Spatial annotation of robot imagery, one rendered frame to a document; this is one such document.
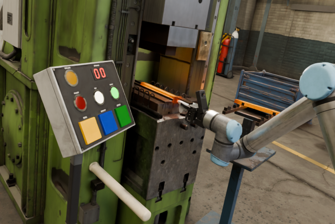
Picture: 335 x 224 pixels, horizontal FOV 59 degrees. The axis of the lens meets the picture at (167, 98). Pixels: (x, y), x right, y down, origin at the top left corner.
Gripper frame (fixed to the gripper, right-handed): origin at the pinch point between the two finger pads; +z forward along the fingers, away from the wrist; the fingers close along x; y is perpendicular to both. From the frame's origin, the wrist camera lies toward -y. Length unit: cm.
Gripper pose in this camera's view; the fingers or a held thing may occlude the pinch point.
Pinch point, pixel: (180, 100)
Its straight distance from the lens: 152.1
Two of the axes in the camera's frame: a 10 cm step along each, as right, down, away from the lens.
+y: -1.8, 9.4, 2.9
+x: 7.4, -0.6, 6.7
